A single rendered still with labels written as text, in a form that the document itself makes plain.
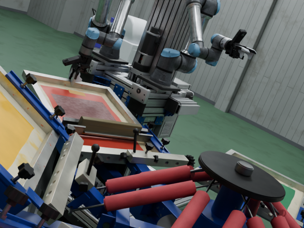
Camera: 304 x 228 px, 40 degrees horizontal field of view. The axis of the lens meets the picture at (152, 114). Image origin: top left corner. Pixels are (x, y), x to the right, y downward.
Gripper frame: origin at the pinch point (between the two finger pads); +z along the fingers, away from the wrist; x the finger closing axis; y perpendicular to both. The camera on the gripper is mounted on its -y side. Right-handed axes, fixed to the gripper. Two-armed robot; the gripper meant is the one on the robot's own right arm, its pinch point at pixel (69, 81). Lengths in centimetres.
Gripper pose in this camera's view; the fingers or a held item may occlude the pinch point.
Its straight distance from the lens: 259.7
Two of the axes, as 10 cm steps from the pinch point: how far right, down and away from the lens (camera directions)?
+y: 7.8, 1.3, 6.1
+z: -4.1, 8.4, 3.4
